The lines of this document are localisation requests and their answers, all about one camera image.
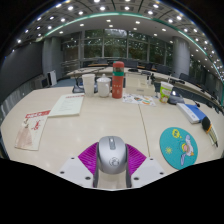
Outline silver grey computer mouse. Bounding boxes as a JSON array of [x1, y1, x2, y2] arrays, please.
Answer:
[[96, 135, 129, 175]]

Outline ceiling lights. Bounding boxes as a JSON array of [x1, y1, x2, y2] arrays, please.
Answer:
[[15, 0, 224, 79]]

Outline green printed paper cup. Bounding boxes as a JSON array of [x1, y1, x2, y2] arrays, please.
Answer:
[[158, 81, 174, 104]]

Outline tall white plastic cup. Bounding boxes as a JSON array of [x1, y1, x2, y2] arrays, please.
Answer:
[[81, 73, 96, 98]]

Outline grey desk microphone base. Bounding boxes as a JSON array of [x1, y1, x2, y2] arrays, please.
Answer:
[[167, 89, 186, 106]]

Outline red and white pamphlet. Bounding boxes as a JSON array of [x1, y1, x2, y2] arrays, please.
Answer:
[[14, 109, 52, 151]]

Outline black desk microphone base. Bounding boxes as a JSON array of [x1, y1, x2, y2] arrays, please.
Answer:
[[72, 78, 84, 94]]

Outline dark office chairs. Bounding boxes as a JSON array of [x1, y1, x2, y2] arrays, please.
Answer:
[[83, 59, 223, 108]]

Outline white lidded mug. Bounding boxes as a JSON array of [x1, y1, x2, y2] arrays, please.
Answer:
[[96, 73, 112, 98]]

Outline round teal cartoon mouse pad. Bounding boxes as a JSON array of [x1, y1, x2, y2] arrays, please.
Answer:
[[159, 126, 199, 170]]

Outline white printed paper sheet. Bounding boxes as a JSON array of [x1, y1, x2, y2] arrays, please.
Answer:
[[48, 93, 86, 118]]

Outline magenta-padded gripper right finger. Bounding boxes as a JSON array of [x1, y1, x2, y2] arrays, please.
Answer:
[[124, 143, 167, 189]]

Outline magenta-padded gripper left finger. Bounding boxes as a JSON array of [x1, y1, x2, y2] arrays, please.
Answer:
[[56, 141, 101, 189]]

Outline colourful printed leaflet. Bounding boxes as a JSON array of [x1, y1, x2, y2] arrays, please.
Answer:
[[122, 93, 157, 107]]

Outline red thermos bottle green band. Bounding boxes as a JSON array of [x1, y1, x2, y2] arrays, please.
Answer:
[[111, 60, 126, 99]]

